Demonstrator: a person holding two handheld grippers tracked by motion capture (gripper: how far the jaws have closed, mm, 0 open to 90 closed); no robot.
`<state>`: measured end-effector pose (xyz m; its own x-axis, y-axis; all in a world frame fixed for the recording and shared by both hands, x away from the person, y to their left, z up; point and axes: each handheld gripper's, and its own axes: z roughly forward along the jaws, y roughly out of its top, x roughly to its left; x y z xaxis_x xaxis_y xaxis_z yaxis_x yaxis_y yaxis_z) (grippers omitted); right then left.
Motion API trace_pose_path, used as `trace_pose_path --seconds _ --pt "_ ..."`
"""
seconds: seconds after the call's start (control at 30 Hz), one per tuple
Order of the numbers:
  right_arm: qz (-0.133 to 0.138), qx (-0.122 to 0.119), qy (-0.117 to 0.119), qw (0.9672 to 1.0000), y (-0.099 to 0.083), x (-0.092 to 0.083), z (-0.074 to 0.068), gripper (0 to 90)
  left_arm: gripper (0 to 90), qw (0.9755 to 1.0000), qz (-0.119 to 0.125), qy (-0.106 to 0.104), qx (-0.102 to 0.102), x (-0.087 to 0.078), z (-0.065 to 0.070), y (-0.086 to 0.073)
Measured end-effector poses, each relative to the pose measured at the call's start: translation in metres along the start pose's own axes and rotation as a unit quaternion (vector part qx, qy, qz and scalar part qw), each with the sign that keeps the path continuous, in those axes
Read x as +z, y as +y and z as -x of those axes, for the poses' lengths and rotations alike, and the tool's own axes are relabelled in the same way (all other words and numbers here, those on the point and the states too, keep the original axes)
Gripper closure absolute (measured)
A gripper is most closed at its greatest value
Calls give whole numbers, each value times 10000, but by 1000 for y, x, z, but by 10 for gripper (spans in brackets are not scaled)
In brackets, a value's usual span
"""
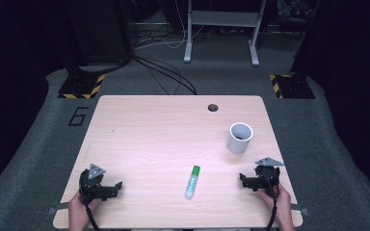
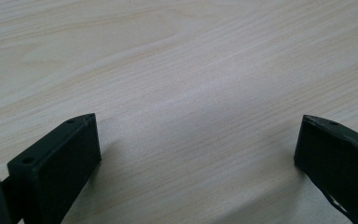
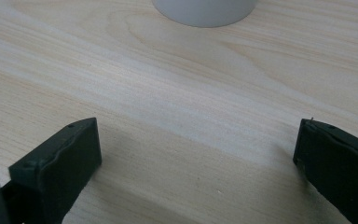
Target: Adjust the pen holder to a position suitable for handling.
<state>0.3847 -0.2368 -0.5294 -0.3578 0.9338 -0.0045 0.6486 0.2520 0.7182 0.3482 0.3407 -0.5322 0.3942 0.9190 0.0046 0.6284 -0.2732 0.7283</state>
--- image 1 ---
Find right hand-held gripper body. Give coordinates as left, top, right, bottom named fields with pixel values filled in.
left=252, top=156, right=285, bottom=194

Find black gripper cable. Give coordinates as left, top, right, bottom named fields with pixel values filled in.
left=259, top=171, right=281, bottom=231
left=84, top=203, right=101, bottom=231

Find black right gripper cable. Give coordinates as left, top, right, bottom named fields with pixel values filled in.
left=259, top=171, right=281, bottom=231

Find person's left hand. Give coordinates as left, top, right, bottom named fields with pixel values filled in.
left=67, top=192, right=101, bottom=231

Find person's right hand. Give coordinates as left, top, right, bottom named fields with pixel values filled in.
left=255, top=183, right=295, bottom=231

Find grey table bracket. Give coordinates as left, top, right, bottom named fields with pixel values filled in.
left=290, top=203, right=310, bottom=217
left=46, top=201, right=70, bottom=217

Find green capped white marker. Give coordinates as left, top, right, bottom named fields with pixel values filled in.
left=184, top=165, right=201, bottom=200

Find black floor cables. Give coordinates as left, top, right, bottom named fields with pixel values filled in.
left=131, top=55, right=198, bottom=96

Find white cup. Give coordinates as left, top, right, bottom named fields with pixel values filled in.
left=225, top=121, right=254, bottom=155

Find white metal desk frame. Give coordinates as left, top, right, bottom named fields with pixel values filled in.
left=183, top=0, right=268, bottom=67

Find black striped stand base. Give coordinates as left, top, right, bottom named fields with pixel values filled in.
left=268, top=73, right=316, bottom=100
left=58, top=73, right=106, bottom=100

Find white floor cable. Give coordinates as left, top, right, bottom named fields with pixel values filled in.
left=134, top=0, right=206, bottom=50

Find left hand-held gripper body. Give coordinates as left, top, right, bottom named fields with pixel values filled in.
left=78, top=163, right=111, bottom=206

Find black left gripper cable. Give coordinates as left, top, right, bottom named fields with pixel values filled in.
left=84, top=203, right=101, bottom=231

